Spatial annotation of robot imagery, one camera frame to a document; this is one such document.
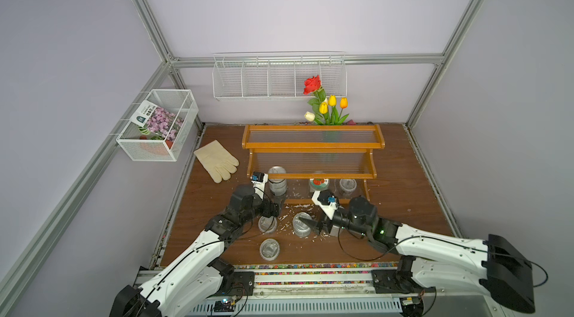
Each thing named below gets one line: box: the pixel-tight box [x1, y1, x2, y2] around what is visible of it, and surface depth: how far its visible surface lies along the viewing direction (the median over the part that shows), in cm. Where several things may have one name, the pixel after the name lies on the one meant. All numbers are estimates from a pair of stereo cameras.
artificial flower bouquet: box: [302, 74, 350, 126], surface depth 90 cm
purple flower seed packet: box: [129, 100, 184, 143], surface depth 75 cm
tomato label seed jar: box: [308, 170, 330, 191], surface depth 89 cm
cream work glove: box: [193, 139, 240, 184], surface depth 107 cm
